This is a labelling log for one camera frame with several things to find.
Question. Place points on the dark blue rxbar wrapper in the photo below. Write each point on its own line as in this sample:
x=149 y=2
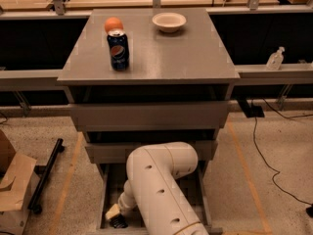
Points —
x=118 y=221

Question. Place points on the white bowl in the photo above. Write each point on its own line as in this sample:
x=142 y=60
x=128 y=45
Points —
x=169 y=22

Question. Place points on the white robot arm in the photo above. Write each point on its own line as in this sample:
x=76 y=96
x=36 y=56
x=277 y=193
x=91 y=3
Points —
x=151 y=187

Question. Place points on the grey middle drawer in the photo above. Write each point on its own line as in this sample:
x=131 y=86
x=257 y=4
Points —
x=117 y=153

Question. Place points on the brown cardboard box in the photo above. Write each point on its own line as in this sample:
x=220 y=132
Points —
x=18 y=181

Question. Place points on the grey open bottom drawer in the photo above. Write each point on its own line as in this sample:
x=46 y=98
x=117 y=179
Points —
x=114 y=176

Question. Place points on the orange fruit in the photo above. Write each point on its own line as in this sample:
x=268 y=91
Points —
x=113 y=23

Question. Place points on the clear sanitizer bottle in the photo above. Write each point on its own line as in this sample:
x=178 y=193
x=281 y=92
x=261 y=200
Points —
x=275 y=60

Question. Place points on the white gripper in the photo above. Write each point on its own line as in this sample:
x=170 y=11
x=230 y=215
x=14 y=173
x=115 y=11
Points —
x=124 y=204

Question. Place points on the grey drawer cabinet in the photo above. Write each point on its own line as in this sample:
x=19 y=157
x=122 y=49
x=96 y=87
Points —
x=161 y=92

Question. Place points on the blue pepsi can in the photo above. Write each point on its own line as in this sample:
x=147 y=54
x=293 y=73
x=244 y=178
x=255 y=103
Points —
x=119 y=50

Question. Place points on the grey top drawer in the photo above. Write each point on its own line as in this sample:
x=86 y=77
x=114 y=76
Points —
x=149 y=116

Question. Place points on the black metal bar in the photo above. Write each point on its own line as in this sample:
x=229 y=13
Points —
x=44 y=172

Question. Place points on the grey metal rail frame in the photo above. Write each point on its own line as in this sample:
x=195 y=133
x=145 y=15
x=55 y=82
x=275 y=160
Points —
x=29 y=79

